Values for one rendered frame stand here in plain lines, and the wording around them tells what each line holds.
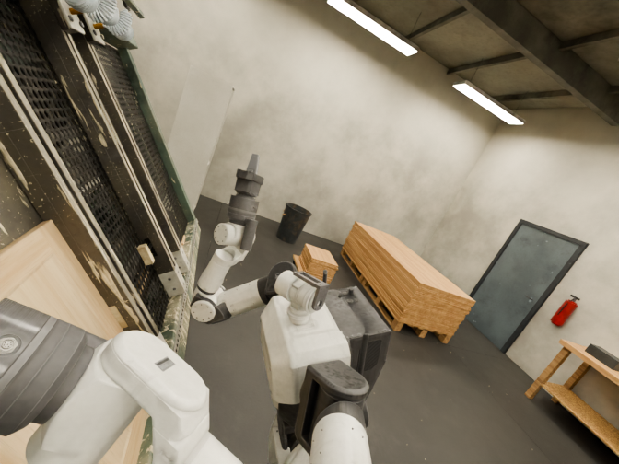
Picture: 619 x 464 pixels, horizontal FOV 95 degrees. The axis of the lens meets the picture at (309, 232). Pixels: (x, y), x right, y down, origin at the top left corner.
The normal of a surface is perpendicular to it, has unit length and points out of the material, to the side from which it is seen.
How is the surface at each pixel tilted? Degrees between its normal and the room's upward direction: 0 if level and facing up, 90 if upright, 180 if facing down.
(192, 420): 55
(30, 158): 90
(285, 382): 101
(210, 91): 90
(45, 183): 90
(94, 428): 78
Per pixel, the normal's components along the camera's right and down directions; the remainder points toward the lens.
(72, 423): 0.43, 0.22
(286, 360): -0.59, -0.21
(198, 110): 0.20, 0.37
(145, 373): 0.41, -0.67
